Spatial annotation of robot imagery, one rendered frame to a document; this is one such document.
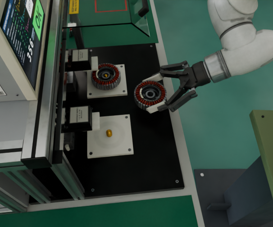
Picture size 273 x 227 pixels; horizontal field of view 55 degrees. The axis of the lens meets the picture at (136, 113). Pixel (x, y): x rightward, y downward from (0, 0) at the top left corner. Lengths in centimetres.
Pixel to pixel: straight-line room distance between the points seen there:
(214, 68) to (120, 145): 38
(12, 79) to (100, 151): 42
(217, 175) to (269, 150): 79
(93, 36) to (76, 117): 57
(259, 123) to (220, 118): 94
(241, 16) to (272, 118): 39
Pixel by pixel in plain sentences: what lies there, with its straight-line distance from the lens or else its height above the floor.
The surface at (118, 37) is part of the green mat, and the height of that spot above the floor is 75.
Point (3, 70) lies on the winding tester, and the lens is 54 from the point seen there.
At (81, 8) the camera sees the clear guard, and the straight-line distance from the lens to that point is 88.
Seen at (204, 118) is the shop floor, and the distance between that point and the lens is 190.
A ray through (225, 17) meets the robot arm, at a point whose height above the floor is 107.
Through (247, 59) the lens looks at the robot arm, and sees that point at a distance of 82.
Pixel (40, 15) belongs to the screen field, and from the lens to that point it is 72.
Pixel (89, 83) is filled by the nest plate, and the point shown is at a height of 78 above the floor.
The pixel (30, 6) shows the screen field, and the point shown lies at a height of 122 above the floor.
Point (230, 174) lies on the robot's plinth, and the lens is 175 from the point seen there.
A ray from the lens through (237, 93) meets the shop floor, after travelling 211.
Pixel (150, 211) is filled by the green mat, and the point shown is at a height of 75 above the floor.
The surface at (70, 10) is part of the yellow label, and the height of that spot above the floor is 107.
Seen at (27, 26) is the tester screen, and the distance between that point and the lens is 61.
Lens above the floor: 157
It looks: 57 degrees down
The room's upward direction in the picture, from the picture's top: straight up
